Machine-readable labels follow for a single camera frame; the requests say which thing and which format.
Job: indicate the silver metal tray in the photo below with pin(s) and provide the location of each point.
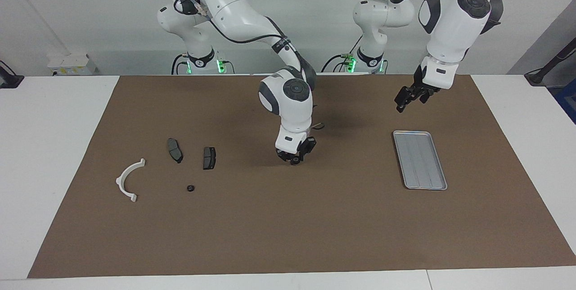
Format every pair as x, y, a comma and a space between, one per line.
420, 160

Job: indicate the white wall power box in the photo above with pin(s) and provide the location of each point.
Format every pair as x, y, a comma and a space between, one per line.
72, 65

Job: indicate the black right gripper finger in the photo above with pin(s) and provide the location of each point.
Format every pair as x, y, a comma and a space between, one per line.
307, 152
289, 159

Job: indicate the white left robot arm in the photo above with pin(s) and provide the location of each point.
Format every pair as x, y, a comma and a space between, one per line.
450, 24

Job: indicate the long dark brake pad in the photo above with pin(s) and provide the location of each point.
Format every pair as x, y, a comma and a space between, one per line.
174, 149

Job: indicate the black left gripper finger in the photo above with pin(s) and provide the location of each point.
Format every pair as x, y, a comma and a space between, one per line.
424, 97
403, 98

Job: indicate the black angled stand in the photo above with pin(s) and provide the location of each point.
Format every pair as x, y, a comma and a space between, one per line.
551, 65

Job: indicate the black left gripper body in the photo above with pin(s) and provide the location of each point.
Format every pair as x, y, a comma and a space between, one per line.
423, 89

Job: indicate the short dark brake pad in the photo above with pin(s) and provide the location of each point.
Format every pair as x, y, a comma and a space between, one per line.
209, 158

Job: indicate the blue box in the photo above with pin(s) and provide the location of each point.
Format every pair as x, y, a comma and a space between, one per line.
568, 101

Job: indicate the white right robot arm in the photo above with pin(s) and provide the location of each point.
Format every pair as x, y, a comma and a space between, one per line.
288, 101

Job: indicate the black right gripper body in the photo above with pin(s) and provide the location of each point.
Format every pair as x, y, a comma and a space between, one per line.
300, 148

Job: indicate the black clamp mount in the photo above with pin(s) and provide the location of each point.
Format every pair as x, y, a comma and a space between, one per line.
9, 78

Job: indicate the brown table mat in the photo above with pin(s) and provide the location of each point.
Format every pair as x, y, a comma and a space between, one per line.
297, 227

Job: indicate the white semicircular bracket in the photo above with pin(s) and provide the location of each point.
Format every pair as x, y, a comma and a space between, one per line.
123, 177

